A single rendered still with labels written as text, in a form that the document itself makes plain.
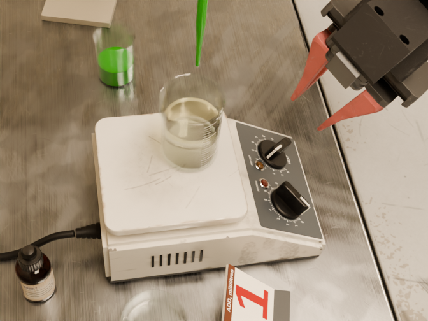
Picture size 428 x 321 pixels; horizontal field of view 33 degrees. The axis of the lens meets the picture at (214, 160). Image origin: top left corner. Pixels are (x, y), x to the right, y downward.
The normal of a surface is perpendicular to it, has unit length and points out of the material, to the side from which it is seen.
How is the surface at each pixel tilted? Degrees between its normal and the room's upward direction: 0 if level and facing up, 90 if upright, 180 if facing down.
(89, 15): 0
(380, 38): 68
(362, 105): 88
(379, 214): 0
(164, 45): 0
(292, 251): 90
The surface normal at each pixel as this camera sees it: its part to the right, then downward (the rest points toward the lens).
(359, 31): -0.51, 0.36
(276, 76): 0.07, -0.59
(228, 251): 0.17, 0.80
